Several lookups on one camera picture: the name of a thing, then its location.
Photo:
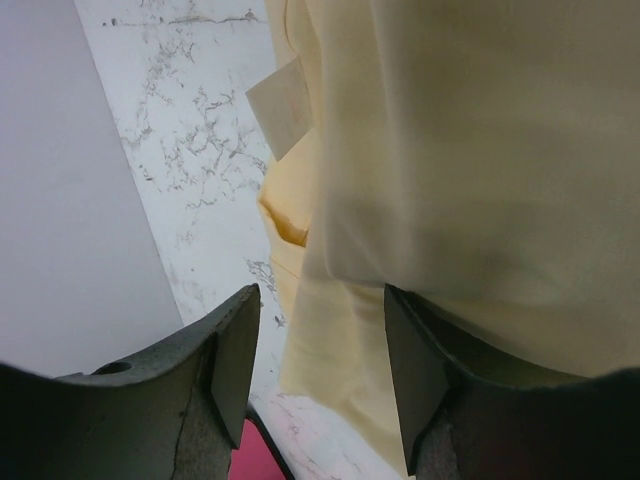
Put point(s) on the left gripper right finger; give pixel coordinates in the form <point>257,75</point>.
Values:
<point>470,411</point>

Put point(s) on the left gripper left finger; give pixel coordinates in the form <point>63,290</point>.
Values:
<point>174,410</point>

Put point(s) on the cream yellow t shirt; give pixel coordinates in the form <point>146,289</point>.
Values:
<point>482,154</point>

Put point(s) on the black pink drawer unit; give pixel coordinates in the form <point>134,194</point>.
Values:
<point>258,456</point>

